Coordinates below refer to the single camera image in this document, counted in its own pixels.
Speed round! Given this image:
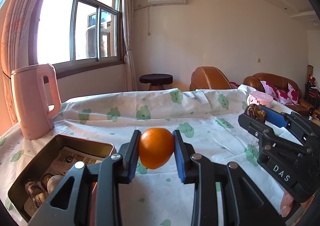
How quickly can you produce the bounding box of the brown pear-shaped avocado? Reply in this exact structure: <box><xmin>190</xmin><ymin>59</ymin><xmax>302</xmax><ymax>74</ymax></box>
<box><xmin>47</xmin><ymin>175</ymin><xmax>63</xmax><ymax>194</ymax></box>

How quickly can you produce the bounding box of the pink left curtain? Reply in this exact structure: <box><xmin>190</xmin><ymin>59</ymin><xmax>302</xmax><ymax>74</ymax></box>
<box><xmin>1</xmin><ymin>0</ymin><xmax>37</xmax><ymax>125</ymax></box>

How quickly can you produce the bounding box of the brown leather sofa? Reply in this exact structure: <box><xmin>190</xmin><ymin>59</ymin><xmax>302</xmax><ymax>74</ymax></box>
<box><xmin>244</xmin><ymin>73</ymin><xmax>314</xmax><ymax>117</ymax></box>

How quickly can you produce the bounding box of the sliding glass window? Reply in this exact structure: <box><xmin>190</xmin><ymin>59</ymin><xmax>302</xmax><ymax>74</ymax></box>
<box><xmin>28</xmin><ymin>0</ymin><xmax>124</xmax><ymax>77</ymax></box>

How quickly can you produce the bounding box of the pink electric kettle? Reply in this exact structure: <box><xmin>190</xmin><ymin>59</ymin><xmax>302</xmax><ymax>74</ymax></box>
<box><xmin>11</xmin><ymin>64</ymin><xmax>61</xmax><ymax>140</ymax></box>

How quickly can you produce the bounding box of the smooth orange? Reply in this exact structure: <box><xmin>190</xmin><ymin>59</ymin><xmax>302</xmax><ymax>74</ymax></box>
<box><xmin>139</xmin><ymin>127</ymin><xmax>175</xmax><ymax>170</ymax></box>

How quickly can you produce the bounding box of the right human hand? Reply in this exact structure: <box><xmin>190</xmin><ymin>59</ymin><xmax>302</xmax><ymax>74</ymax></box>
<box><xmin>280</xmin><ymin>190</ymin><xmax>314</xmax><ymax>217</ymax></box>

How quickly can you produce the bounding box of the dark round stool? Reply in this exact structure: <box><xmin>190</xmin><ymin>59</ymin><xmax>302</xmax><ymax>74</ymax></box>
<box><xmin>139</xmin><ymin>74</ymin><xmax>173</xmax><ymax>90</ymax></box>

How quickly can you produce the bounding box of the white right curtain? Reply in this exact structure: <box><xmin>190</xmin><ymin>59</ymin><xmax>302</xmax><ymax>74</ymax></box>
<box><xmin>122</xmin><ymin>0</ymin><xmax>138</xmax><ymax>91</ymax></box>

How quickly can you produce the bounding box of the dark patterned round fruit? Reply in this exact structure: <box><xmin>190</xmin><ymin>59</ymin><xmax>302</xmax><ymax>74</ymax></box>
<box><xmin>245</xmin><ymin>103</ymin><xmax>266</xmax><ymax>123</ymax></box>

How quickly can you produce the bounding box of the pink cartoon cup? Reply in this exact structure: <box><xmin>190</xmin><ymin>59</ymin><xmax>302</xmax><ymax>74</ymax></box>
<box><xmin>247</xmin><ymin>91</ymin><xmax>273</xmax><ymax>108</ymax></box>

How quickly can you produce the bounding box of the brown leather armchair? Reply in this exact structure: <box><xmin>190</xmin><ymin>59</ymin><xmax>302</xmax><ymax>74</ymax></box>
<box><xmin>189</xmin><ymin>67</ymin><xmax>232</xmax><ymax>91</ymax></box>

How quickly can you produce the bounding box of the dark brown walnut-like fruit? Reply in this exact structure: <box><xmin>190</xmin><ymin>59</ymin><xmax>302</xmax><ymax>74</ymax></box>
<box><xmin>33</xmin><ymin>192</ymin><xmax>48</xmax><ymax>208</ymax></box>

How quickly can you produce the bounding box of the pink metal tin box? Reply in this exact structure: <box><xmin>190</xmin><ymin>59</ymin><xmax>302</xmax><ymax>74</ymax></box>
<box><xmin>8</xmin><ymin>134</ymin><xmax>116</xmax><ymax>222</ymax></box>

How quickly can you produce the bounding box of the pink floral cushion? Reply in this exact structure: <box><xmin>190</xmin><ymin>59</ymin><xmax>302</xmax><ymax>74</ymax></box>
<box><xmin>261</xmin><ymin>81</ymin><xmax>299</xmax><ymax>106</ymax></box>

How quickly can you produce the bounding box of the brown cylinder cake slice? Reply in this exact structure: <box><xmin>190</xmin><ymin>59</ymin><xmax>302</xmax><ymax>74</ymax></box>
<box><xmin>40</xmin><ymin>173</ymin><xmax>53</xmax><ymax>189</ymax></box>

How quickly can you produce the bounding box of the white cloud print tablecloth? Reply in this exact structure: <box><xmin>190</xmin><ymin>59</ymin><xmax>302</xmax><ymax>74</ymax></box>
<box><xmin>1</xmin><ymin>86</ymin><xmax>283</xmax><ymax>225</ymax></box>

